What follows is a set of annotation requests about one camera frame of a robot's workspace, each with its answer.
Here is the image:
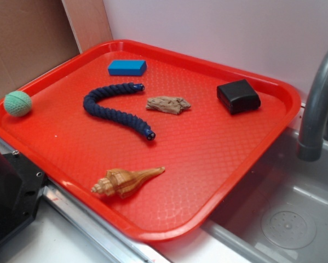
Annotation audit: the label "brown cardboard panel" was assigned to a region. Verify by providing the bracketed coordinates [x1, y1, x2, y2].
[0, 1, 112, 99]

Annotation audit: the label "grey plastic sink basin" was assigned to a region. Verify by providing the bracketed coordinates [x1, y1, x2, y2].
[152, 131, 328, 263]

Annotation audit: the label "blue rectangular block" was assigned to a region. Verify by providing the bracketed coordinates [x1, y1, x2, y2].
[107, 60, 147, 76]

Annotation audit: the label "dark blue twisted rope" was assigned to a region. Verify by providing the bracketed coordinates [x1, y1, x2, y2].
[83, 82, 156, 142]

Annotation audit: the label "red plastic tray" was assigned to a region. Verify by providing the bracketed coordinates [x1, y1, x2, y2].
[0, 40, 301, 243]

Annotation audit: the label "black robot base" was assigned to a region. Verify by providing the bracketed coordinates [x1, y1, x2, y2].
[0, 153, 45, 246]

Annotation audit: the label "brown spiral seashell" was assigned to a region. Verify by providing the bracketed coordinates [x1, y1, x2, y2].
[91, 167, 165, 199]

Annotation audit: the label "grey sink faucet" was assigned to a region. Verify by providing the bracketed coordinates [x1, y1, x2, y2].
[297, 51, 328, 162]

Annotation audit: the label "green rubber ball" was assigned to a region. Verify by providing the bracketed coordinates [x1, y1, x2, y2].
[3, 91, 32, 117]

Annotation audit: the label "black rectangular box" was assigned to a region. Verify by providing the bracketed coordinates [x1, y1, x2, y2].
[217, 79, 261, 115]

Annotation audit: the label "piece of driftwood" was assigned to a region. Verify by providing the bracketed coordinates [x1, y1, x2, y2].
[145, 96, 191, 115]

